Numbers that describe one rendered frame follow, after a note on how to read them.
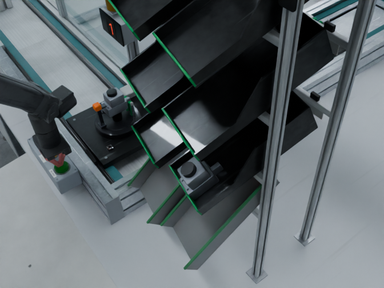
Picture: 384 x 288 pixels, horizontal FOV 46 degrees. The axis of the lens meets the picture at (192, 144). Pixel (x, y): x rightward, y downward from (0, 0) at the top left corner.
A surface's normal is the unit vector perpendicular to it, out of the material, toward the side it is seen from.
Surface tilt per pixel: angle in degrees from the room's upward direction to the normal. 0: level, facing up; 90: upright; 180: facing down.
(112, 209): 90
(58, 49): 0
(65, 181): 90
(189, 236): 45
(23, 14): 0
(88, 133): 0
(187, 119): 25
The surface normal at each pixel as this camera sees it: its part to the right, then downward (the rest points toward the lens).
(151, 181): -0.66, -0.23
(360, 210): -0.04, -0.68
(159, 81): -0.41, -0.47
